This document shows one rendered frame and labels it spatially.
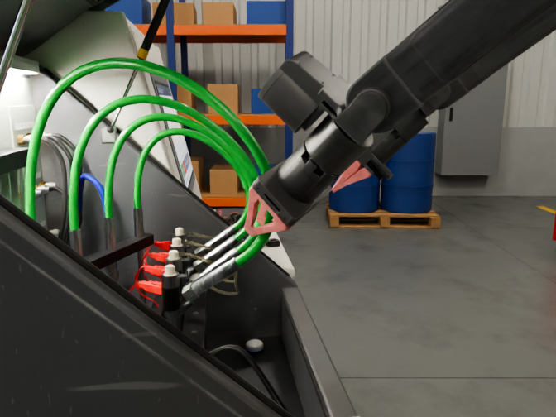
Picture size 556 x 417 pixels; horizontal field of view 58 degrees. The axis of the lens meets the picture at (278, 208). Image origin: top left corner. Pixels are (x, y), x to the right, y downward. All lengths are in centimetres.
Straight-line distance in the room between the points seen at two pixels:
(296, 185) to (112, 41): 67
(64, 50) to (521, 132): 732
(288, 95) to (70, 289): 28
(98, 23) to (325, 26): 634
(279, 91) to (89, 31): 67
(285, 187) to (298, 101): 10
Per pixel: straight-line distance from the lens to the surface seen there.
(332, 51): 730
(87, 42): 115
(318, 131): 54
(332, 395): 78
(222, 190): 621
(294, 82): 53
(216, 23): 615
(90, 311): 46
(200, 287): 69
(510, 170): 804
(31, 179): 80
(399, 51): 47
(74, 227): 89
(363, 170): 88
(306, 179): 56
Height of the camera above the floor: 137
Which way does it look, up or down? 12 degrees down
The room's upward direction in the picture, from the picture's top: straight up
